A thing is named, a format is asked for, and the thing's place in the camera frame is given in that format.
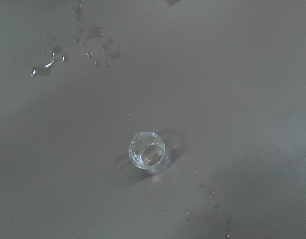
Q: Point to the clear glass beaker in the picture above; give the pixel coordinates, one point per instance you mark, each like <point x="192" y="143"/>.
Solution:
<point x="148" y="152"/>

